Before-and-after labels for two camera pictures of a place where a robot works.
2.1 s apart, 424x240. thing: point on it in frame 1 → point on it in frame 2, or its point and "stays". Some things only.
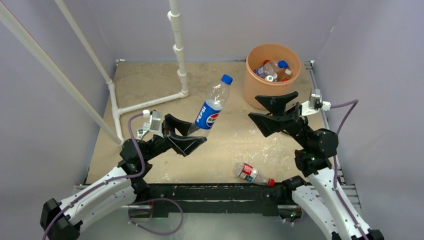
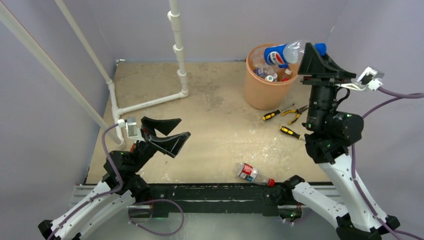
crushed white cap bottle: x=270 y=78 stays
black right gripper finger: x=269 y=125 → x=311 y=64
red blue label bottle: x=250 y=174 stays
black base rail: x=214 y=198 stays
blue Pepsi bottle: x=212 y=108 → x=291 y=53
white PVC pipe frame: x=11 y=15 stays
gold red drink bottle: x=287 y=73 stays
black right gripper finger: x=276 y=104 → x=329 y=64
